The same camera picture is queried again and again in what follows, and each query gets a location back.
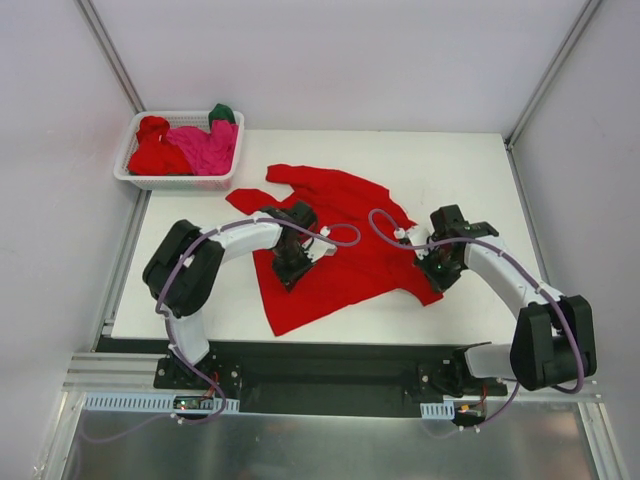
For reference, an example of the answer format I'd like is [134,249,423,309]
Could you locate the right white cable duct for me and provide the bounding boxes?
[420,400,456,421]

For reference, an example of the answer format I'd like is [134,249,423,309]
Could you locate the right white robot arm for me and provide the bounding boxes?
[406,205,597,395]

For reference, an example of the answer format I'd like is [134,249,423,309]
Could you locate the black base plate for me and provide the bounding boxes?
[97,338,515,418]

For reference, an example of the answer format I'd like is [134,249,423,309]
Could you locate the purple cable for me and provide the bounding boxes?
[79,214,362,444]
[368,208,586,441]

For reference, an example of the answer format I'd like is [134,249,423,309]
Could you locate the white plastic basket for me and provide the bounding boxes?
[113,110,245,191]

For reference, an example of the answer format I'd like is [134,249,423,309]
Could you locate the green t shirt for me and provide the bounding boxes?
[208,103,236,126]

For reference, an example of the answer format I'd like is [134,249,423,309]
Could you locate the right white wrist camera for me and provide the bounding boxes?
[394,225,431,256]

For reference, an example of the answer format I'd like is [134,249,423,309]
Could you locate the white cable duct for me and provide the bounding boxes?
[420,400,456,421]
[84,392,222,415]

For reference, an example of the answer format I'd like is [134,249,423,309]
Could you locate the aluminium frame rail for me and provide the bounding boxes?
[63,352,161,392]

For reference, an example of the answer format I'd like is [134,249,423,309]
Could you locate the red t shirt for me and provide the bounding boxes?
[128,116,193,176]
[226,164,442,336]

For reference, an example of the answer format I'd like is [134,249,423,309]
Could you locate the pink t shirt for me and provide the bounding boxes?
[167,120,239,176]

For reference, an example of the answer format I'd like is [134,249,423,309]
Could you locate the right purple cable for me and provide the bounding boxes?
[368,208,586,441]

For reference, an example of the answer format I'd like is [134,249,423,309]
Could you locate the left white cable duct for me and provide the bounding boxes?
[84,392,222,415]

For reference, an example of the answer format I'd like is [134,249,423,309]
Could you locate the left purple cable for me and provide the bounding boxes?
[79,214,362,444]

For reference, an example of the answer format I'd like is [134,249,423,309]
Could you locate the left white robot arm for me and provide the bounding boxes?
[142,202,318,389]

